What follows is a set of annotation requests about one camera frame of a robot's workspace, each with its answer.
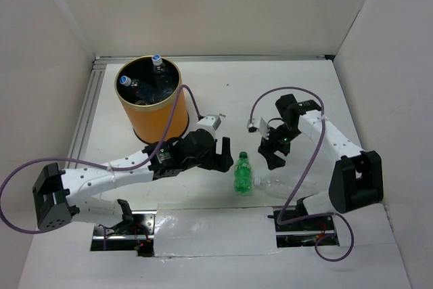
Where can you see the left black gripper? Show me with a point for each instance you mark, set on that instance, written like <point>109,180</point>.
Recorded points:
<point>221,162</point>

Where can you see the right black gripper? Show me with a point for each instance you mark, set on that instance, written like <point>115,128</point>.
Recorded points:
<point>268,147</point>

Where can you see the clear bottle white cap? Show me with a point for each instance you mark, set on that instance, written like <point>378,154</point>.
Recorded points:
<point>280,189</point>

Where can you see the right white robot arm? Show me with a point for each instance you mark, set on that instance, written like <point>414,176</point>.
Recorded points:
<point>357,179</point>

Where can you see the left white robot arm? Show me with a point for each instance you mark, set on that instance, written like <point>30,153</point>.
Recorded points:
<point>70,195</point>

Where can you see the orange cylindrical bin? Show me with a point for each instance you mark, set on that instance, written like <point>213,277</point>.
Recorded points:
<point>149,121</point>

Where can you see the green bottle lower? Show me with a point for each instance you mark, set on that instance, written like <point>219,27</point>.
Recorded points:
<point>242,183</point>

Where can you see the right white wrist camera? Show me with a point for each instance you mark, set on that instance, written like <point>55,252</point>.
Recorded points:
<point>258,126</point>

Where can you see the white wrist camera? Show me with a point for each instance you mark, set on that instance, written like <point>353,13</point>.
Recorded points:
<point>209,123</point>
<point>258,126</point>

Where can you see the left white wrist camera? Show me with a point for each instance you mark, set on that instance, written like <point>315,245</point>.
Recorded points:
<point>209,123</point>

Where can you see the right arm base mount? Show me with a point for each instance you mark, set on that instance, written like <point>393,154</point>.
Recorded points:
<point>304,233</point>

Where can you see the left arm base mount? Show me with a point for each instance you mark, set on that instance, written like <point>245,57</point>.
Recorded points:
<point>134,233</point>

